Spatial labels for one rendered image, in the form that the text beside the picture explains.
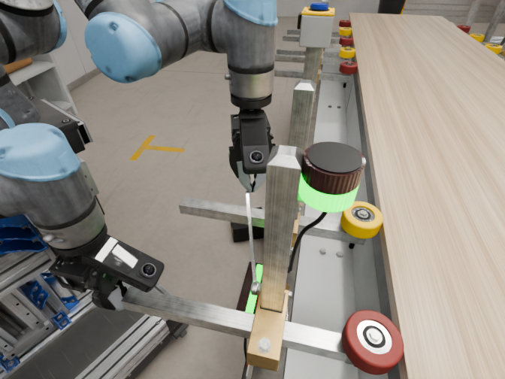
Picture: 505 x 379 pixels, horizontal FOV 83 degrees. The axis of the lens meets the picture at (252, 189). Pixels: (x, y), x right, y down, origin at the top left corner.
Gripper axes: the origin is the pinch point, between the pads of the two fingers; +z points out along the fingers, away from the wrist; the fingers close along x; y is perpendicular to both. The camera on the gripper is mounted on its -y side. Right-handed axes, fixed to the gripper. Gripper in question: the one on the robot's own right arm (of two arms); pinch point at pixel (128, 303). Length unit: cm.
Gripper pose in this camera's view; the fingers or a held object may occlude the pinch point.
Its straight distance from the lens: 61.9
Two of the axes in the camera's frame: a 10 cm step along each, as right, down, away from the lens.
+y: -9.8, -1.6, 1.5
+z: -0.2, 7.6, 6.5
